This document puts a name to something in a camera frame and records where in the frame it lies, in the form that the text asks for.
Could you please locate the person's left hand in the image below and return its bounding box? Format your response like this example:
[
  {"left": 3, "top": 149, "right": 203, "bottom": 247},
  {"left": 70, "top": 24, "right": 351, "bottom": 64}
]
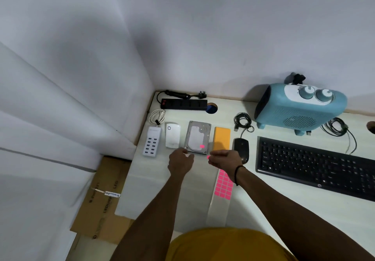
[{"left": 168, "top": 148, "right": 195, "bottom": 180}]

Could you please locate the person's right hand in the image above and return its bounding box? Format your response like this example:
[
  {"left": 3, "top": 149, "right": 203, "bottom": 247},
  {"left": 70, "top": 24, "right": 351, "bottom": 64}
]
[{"left": 207, "top": 150, "right": 246, "bottom": 180}]

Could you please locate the person's right forearm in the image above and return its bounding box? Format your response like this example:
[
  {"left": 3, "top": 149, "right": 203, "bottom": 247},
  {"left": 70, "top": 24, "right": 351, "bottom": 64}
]
[{"left": 234, "top": 167, "right": 375, "bottom": 261}]

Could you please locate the person's left forearm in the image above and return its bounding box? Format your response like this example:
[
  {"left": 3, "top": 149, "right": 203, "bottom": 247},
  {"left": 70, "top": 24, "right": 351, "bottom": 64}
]
[{"left": 110, "top": 171, "right": 189, "bottom": 261}]

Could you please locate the yellow power bank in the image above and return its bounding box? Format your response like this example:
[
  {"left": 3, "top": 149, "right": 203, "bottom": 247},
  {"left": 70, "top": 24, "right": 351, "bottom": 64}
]
[{"left": 212, "top": 127, "right": 231, "bottom": 152}]

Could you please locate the silver hard disk drive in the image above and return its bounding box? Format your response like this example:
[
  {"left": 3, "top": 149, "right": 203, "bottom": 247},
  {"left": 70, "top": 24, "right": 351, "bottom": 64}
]
[{"left": 184, "top": 120, "right": 212, "bottom": 155}]

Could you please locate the black wristband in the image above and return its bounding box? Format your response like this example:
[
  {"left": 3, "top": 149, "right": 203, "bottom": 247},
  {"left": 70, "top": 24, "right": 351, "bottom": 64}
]
[{"left": 234, "top": 165, "right": 246, "bottom": 186}]

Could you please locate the grid of pink stickers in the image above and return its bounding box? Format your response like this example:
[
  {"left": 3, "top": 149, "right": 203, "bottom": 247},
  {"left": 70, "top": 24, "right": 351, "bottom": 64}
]
[{"left": 214, "top": 169, "right": 234, "bottom": 201}]

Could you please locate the white wifi extender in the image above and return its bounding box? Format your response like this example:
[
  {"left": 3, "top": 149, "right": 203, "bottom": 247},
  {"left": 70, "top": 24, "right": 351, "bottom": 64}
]
[{"left": 165, "top": 123, "right": 181, "bottom": 149}]

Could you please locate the black computer mouse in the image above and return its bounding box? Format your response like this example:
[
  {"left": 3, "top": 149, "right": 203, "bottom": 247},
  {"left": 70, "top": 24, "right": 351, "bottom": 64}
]
[{"left": 233, "top": 138, "right": 250, "bottom": 165}]

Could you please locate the white multiport charging hub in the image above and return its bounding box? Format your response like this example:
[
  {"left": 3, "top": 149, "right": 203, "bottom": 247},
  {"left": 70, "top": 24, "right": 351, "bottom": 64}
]
[{"left": 142, "top": 126, "right": 162, "bottom": 157}]

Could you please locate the clear sticker backing sheet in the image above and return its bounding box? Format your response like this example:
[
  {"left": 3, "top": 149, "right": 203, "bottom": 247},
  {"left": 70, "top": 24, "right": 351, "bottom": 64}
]
[{"left": 205, "top": 168, "right": 235, "bottom": 228}]

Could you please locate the black power strip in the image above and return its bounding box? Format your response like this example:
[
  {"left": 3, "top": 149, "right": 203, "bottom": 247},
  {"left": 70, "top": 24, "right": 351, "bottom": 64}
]
[{"left": 161, "top": 98, "right": 208, "bottom": 111}]

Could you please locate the yellow shirt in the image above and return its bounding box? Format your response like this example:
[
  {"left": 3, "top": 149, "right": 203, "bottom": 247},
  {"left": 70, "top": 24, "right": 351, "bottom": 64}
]
[{"left": 168, "top": 227, "right": 298, "bottom": 261}]

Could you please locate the blue fan heater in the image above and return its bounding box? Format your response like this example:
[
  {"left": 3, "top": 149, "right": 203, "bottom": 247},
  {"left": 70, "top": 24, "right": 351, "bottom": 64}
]
[{"left": 254, "top": 83, "right": 348, "bottom": 136}]

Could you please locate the brown cardboard box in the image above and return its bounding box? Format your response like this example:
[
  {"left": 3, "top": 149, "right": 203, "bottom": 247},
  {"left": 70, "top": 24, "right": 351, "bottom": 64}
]
[{"left": 70, "top": 156, "right": 135, "bottom": 244}]

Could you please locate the black computer keyboard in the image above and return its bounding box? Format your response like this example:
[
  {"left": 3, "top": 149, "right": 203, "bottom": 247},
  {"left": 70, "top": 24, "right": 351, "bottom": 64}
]
[{"left": 255, "top": 136, "right": 375, "bottom": 202}]

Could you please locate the blue heater knob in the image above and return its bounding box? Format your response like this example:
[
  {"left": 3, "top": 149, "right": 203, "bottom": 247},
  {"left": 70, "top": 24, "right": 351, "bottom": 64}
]
[
  {"left": 299, "top": 86, "right": 316, "bottom": 100},
  {"left": 315, "top": 89, "right": 334, "bottom": 103}
]

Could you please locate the black plug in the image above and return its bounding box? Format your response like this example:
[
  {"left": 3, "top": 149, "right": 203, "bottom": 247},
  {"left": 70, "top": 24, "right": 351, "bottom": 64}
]
[{"left": 284, "top": 72, "right": 306, "bottom": 85}]

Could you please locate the black mouse cable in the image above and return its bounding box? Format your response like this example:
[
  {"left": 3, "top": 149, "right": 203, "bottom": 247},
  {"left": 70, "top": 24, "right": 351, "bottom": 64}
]
[{"left": 233, "top": 112, "right": 255, "bottom": 140}]

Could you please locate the white coiled cable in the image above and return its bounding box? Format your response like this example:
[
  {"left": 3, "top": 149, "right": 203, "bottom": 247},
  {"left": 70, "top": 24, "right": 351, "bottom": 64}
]
[{"left": 148, "top": 109, "right": 166, "bottom": 127}]

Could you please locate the black power strip cable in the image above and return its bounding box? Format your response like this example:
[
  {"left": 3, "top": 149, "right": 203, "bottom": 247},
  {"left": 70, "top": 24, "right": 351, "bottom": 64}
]
[{"left": 156, "top": 89, "right": 208, "bottom": 104}]

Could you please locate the black coiled cable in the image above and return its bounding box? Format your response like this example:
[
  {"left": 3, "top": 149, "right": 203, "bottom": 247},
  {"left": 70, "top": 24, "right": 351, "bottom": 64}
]
[{"left": 321, "top": 117, "right": 358, "bottom": 155}]

